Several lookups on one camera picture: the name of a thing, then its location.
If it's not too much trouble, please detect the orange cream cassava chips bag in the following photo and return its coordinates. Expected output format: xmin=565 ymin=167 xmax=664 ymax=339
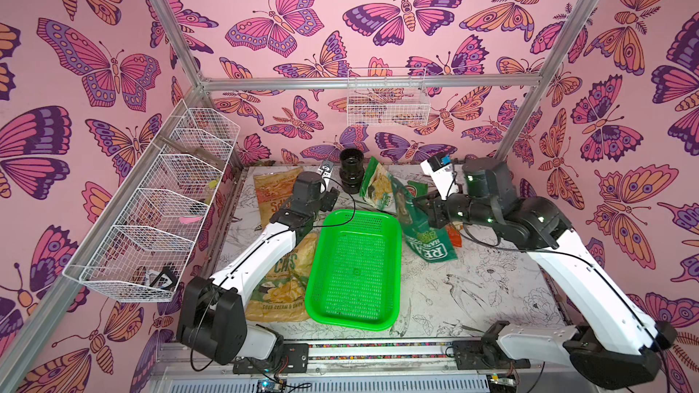
xmin=446 ymin=224 xmax=463 ymax=249

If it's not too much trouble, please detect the dark green Real chips bag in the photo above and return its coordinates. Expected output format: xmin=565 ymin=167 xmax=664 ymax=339
xmin=390 ymin=176 xmax=457 ymax=263

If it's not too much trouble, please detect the green white Chuba chips bag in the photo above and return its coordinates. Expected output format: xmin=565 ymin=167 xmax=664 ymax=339
xmin=360 ymin=158 xmax=429 ymax=214

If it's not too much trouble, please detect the yellow sour cream chips bag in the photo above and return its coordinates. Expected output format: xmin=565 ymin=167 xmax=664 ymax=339
xmin=246 ymin=233 xmax=319 ymax=323

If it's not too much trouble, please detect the tan kettle chips bag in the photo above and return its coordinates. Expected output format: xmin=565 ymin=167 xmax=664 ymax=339
xmin=253 ymin=167 xmax=303 ymax=229

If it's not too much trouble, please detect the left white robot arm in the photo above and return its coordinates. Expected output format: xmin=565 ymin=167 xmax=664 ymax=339
xmin=176 ymin=160 xmax=340 ymax=368

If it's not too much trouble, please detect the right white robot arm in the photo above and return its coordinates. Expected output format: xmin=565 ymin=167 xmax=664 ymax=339
xmin=414 ymin=153 xmax=677 ymax=390

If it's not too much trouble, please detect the green plastic basket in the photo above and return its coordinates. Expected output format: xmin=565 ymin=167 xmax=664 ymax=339
xmin=305 ymin=209 xmax=402 ymax=331

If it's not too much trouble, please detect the pink item in shelf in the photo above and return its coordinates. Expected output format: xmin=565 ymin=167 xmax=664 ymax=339
xmin=179 ymin=216 xmax=203 ymax=225

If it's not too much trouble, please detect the black clip in shelf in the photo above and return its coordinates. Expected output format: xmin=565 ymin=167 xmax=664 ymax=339
xmin=145 ymin=266 xmax=178 ymax=290

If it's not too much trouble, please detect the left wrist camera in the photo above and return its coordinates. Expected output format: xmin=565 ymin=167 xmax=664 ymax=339
xmin=317 ymin=159 xmax=334 ymax=193

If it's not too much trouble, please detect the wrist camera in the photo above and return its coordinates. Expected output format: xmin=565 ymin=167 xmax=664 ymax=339
xmin=420 ymin=152 xmax=459 ymax=200
xmin=317 ymin=159 xmax=334 ymax=193

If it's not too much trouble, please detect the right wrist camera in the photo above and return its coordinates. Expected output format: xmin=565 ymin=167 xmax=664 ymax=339
xmin=420 ymin=152 xmax=459 ymax=200

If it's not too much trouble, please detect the black camera lens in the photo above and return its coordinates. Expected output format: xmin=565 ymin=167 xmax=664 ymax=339
xmin=340 ymin=148 xmax=365 ymax=195

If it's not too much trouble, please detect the small white wire basket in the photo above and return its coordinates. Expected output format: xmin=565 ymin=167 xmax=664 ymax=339
xmin=344 ymin=67 xmax=431 ymax=127

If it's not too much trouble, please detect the long white wire shelf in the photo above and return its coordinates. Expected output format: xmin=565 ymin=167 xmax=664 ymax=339
xmin=63 ymin=107 xmax=240 ymax=303

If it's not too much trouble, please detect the front mounting rail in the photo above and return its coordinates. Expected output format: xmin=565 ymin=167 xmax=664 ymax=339
xmin=147 ymin=338 xmax=597 ymax=392

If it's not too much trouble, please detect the aluminium frame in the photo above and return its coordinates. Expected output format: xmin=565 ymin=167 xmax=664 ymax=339
xmin=1 ymin=0 xmax=600 ymax=392

